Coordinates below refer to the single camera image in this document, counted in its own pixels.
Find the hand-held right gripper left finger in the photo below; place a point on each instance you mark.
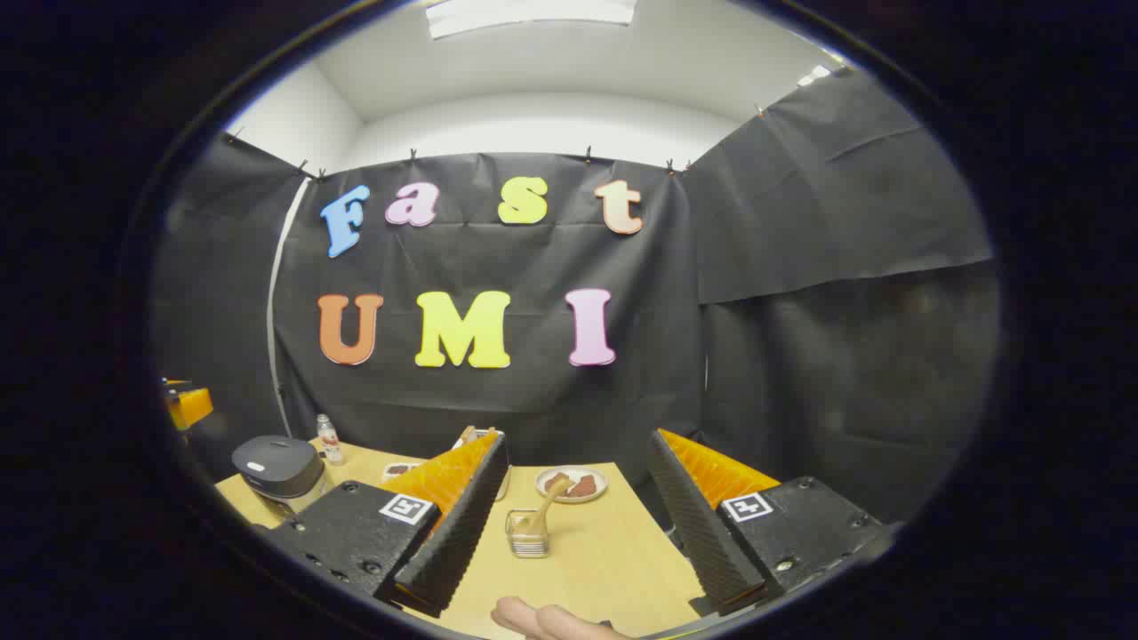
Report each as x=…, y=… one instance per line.
x=462, y=533

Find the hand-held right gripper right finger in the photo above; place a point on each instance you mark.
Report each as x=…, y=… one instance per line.
x=698, y=533

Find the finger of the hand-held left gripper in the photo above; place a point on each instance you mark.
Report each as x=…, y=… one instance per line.
x=188, y=406

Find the wooden spoon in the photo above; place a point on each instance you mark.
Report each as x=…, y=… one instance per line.
x=544, y=507

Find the dark grey rice cooker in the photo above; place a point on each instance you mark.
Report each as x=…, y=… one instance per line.
x=277, y=467

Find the white toaster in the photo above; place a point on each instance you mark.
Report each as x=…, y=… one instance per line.
x=503, y=484

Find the white divided condiment dish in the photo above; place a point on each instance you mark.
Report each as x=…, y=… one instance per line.
x=398, y=469

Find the brown meat piece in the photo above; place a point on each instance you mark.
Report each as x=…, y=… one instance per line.
x=584, y=486
x=552, y=482

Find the white round plate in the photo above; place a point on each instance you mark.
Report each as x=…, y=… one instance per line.
x=594, y=496

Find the small clear bottle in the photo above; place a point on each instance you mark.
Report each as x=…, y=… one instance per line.
x=330, y=442

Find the black backdrop cloth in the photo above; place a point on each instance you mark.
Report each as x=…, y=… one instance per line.
x=533, y=391

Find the small ceiling light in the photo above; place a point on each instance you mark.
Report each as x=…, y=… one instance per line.
x=813, y=75

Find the long ceiling light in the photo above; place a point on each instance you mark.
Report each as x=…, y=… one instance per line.
x=529, y=13

